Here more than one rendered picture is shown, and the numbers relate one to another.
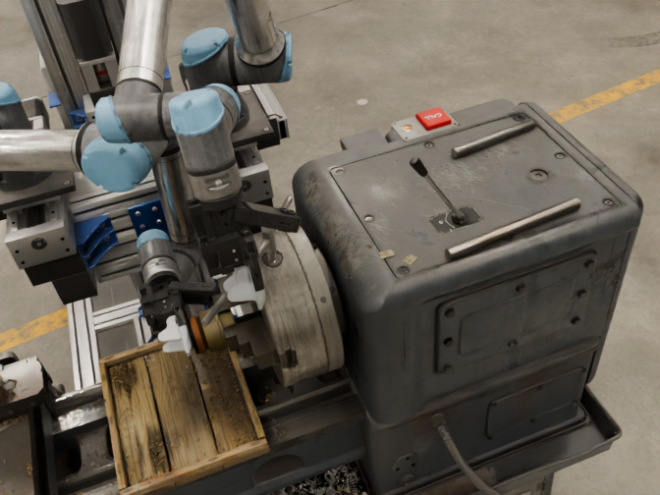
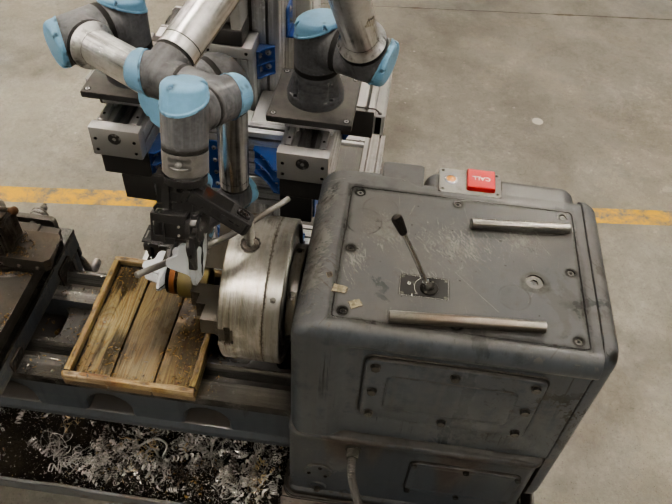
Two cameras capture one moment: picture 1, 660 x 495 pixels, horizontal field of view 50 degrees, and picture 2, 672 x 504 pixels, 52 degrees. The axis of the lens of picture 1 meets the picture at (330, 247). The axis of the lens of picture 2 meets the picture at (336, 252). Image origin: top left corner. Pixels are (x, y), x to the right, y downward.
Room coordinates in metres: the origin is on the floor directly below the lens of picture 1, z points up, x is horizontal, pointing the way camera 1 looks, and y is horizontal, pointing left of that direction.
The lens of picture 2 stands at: (0.15, -0.37, 2.25)
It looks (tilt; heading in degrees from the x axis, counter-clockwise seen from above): 48 degrees down; 20
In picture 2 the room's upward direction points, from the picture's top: 4 degrees clockwise
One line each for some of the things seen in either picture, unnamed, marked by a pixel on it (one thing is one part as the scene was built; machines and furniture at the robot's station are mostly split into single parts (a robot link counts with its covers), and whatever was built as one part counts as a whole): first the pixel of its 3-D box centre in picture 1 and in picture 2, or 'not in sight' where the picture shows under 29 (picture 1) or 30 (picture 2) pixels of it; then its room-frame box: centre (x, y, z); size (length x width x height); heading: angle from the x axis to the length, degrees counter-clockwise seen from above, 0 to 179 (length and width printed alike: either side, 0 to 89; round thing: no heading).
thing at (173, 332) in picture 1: (173, 334); (155, 267); (0.92, 0.33, 1.10); 0.09 x 0.06 x 0.03; 15
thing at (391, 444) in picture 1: (445, 409); (405, 443); (1.11, -0.27, 0.43); 0.60 x 0.48 x 0.86; 106
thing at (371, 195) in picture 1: (454, 248); (441, 309); (1.11, -0.27, 1.06); 0.59 x 0.48 x 0.39; 106
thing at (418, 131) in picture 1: (424, 134); (467, 190); (1.31, -0.24, 1.23); 0.13 x 0.08 x 0.05; 106
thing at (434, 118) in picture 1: (433, 120); (480, 182); (1.32, -0.26, 1.26); 0.06 x 0.06 x 0.02; 16
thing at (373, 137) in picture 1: (364, 147); (402, 179); (1.27, -0.10, 1.24); 0.09 x 0.08 x 0.03; 106
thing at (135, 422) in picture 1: (179, 403); (152, 323); (0.91, 0.36, 0.89); 0.36 x 0.30 x 0.04; 16
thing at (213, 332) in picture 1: (212, 329); (190, 278); (0.94, 0.25, 1.08); 0.09 x 0.09 x 0.09; 16
